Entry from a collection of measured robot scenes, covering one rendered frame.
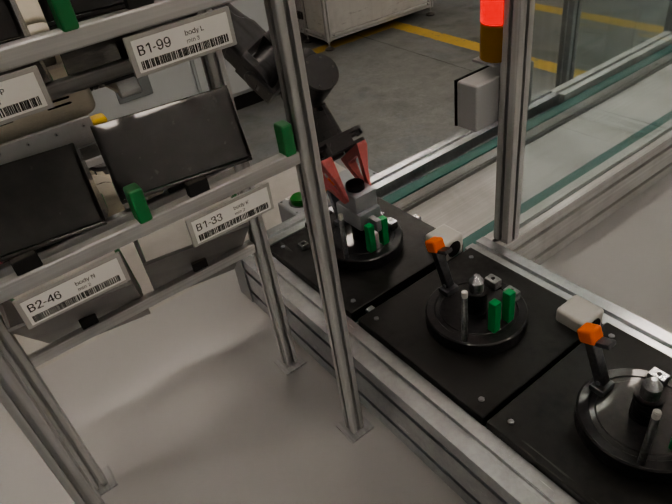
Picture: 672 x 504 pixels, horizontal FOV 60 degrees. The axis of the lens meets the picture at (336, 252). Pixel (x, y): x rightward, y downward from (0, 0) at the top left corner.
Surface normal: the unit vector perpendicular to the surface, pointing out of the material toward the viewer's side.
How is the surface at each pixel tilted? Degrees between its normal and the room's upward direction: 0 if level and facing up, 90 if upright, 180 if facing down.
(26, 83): 90
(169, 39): 90
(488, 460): 0
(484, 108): 90
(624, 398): 0
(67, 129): 90
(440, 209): 0
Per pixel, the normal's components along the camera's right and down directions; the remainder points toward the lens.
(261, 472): -0.13, -0.79
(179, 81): 0.55, 0.44
